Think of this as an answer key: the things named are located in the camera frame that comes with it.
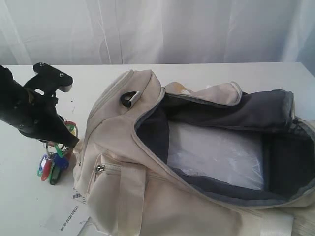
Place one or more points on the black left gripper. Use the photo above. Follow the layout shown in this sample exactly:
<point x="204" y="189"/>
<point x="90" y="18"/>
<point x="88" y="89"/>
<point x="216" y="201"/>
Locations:
<point x="40" y="120"/>

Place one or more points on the colourful key tag bunch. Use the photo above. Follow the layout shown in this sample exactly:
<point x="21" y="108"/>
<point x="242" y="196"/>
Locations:
<point x="54" y="162"/>

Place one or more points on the cream fabric duffel bag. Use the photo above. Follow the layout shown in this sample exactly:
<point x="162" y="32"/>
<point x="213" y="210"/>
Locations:
<point x="122" y="169"/>

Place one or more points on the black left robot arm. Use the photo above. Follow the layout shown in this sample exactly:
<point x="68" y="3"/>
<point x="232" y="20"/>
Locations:
<point x="10" y="92"/>

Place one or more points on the white paper tag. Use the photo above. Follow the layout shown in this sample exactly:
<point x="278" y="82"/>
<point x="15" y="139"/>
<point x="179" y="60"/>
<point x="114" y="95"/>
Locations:
<point x="60" y="214"/>

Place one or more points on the white backdrop curtain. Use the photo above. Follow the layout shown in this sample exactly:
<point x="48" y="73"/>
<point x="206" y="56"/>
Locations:
<point x="156" y="31"/>

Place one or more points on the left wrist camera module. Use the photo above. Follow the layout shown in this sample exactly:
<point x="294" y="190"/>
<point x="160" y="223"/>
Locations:
<point x="48" y="79"/>

